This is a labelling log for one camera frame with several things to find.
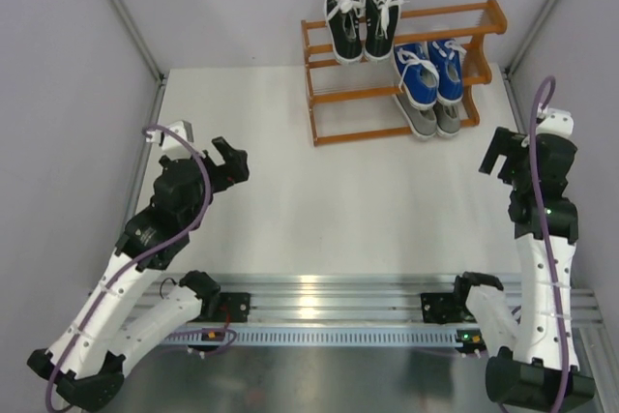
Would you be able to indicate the blue sneaker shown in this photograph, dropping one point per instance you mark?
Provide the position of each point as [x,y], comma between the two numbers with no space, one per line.
[447,56]
[417,77]

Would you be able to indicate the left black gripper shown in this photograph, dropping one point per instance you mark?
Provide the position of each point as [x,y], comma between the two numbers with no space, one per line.
[232,171]

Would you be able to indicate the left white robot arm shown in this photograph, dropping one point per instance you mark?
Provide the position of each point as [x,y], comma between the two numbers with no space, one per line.
[88,365]

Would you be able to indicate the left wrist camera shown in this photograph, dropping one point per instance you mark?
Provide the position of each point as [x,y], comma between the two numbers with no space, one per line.
[171,135]

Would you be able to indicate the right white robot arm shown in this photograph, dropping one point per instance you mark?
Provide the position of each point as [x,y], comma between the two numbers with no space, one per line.
[532,362]

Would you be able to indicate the grey sneaker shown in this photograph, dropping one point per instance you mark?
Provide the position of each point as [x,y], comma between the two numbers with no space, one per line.
[447,120]
[423,123]

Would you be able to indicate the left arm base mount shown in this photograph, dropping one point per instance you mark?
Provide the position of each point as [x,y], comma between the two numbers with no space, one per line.
[233,307]

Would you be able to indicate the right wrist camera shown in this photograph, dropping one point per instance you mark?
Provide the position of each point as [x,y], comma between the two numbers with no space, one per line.
[555,121]

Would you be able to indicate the slotted cable duct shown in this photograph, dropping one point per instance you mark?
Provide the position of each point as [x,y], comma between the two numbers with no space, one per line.
[334,336]

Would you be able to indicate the orange wooden shoe shelf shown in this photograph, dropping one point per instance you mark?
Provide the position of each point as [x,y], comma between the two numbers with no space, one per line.
[476,69]

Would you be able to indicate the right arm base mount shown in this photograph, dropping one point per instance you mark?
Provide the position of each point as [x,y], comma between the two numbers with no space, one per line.
[442,308]

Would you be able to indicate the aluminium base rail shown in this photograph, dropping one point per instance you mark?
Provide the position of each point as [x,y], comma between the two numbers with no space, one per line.
[338,300]

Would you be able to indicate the black sneaker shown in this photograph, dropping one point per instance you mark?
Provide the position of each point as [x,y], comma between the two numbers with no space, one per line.
[382,18]
[343,22]

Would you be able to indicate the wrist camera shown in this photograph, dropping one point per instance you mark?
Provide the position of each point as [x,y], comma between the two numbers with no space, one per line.
[171,135]
[555,121]

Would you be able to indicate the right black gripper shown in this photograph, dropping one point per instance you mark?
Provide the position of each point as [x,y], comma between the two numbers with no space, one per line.
[506,143]

